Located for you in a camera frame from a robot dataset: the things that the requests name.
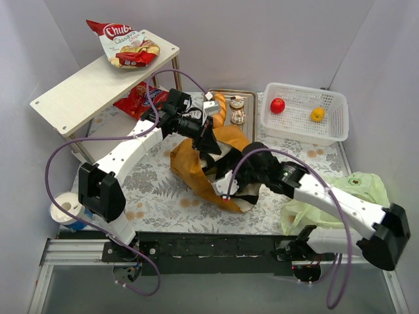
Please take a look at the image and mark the red snack bag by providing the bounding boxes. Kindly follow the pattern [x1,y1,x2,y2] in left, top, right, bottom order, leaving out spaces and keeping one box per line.
[113,82,168,120]

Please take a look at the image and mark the long orange toy bread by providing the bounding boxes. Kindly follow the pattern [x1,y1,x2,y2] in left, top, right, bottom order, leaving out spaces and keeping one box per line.
[213,93,227,128]

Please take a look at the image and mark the mustard yellow tote bag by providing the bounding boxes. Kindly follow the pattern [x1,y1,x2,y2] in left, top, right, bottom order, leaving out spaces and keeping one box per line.
[170,126,261,213]

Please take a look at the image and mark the white sprinkled toy donut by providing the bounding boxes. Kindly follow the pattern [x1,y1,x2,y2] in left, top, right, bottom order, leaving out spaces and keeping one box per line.
[230,96,245,109]

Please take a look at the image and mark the red toy apple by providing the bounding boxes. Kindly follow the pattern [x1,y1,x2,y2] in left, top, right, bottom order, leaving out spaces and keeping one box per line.
[270,97,285,114]

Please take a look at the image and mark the light green plastic grocery bag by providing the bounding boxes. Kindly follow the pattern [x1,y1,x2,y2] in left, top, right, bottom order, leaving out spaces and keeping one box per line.
[280,172,390,236]

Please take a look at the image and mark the yellow toy lemon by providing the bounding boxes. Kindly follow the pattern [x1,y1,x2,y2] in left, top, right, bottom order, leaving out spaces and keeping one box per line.
[310,107,325,122]

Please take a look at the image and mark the white red cassava chips bag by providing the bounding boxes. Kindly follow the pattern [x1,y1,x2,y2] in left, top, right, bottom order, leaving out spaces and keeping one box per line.
[86,20,160,69]

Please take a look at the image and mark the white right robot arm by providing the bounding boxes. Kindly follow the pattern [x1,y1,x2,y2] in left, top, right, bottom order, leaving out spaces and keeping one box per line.
[212,142,410,271]

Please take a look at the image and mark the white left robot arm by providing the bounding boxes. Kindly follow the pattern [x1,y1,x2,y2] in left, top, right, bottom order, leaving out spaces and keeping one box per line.
[78,89,226,262]

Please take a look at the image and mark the stainless steel tray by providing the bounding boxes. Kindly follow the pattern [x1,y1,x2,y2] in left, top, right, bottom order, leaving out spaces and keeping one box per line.
[210,88,258,141]

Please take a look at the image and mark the white plastic perforated basket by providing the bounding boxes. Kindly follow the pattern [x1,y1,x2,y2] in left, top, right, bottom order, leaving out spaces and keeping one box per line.
[260,82,349,146]

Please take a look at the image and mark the floral patterned table mat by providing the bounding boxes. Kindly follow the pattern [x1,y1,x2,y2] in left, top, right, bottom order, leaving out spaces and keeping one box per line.
[72,91,360,237]

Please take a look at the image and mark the white wooden two-tier shelf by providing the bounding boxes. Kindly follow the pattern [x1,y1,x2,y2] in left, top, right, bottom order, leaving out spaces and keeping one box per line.
[30,29,180,162]

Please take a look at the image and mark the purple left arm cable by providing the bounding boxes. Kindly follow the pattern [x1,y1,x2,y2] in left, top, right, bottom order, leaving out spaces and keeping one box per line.
[44,69,210,296]

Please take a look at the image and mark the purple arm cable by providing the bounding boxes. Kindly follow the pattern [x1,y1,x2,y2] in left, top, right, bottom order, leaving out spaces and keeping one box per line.
[44,69,210,296]
[228,147,354,310]

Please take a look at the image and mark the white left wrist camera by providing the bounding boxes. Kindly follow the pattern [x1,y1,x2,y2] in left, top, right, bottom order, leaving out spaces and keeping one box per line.
[202,92,221,116]

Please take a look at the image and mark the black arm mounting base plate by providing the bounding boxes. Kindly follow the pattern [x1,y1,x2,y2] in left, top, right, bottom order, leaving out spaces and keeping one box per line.
[101,232,334,275]

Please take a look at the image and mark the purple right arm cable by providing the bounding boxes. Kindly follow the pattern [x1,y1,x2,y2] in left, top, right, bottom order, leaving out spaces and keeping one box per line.
[228,147,354,310]

